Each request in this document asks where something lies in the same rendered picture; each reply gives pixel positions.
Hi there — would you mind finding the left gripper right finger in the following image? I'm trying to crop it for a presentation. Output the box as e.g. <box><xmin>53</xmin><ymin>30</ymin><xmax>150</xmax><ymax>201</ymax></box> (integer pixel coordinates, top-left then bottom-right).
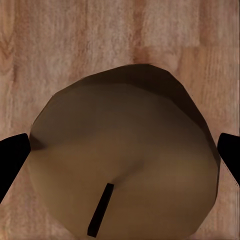
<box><xmin>217</xmin><ymin>133</ymin><xmax>240</xmax><ymax>186</ymax></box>

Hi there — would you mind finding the pillar candle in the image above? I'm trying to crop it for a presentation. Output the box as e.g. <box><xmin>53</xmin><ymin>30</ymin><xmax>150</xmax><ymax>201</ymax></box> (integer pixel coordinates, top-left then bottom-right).
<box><xmin>26</xmin><ymin>63</ymin><xmax>221</xmax><ymax>240</ymax></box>

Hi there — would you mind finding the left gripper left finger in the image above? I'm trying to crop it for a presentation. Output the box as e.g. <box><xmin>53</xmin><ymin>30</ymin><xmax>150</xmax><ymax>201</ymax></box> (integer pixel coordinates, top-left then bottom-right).
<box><xmin>0</xmin><ymin>133</ymin><xmax>31</xmax><ymax>204</ymax></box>

